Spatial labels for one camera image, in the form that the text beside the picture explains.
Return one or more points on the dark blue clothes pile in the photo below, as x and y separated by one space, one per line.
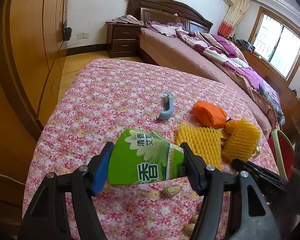
245 45

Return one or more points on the pink floral tablecloth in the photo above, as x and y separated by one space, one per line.
102 100

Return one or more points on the orange foam fruit net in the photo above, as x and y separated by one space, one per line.
210 113

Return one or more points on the light wooden wardrobe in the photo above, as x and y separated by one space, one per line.
27 42

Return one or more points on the pile of pink clothes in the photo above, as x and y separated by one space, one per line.
126 19

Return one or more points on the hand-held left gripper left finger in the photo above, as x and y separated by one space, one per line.
103 165

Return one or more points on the small black bag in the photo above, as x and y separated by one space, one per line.
67 32

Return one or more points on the cream and red curtain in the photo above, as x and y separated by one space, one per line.
231 17

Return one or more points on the long wooden desk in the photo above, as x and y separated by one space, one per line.
297 115

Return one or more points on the white wall socket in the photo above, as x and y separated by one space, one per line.
85 35

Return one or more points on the dark wooden nightstand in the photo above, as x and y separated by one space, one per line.
122 42

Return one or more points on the red bin with green rim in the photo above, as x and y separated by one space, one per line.
277 142

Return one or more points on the peanut in shell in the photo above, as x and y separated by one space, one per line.
189 229
170 191

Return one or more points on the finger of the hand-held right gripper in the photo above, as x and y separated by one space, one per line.
260 173

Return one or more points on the small black gadget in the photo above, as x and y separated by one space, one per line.
294 91

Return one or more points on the green printed packet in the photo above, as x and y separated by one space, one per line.
145 160

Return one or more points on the frilled purple pillow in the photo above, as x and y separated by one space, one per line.
165 28

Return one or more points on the blue patterned cloth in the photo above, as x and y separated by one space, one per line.
271 97

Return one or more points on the bed with pink sheet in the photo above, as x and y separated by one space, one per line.
180 52

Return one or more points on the dark wooden headboard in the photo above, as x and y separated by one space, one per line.
162 7

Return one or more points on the purple and white quilt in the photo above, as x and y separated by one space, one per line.
215 42

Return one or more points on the yellow foam fruit net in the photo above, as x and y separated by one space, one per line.
202 140
242 140

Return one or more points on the wooden framed window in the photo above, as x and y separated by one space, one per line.
277 42

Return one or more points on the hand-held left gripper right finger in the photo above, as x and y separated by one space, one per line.
190 165

